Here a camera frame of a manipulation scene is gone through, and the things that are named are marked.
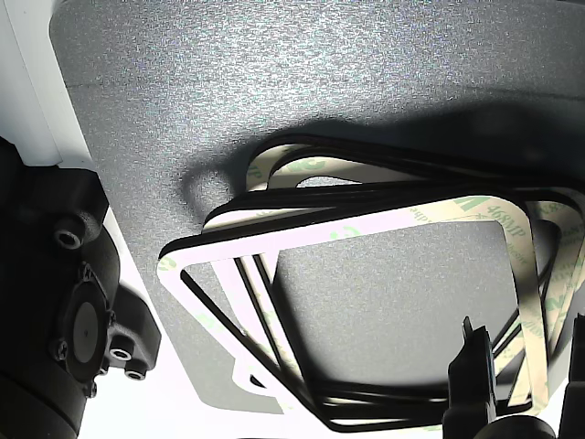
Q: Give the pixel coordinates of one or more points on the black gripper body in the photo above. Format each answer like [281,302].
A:
[521,427]

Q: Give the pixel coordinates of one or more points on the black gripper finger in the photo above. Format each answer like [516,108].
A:
[578,388]
[471,384]

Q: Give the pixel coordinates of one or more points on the dark gray mat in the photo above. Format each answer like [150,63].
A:
[274,68]

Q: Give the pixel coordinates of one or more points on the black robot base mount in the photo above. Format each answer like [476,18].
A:
[68,274]

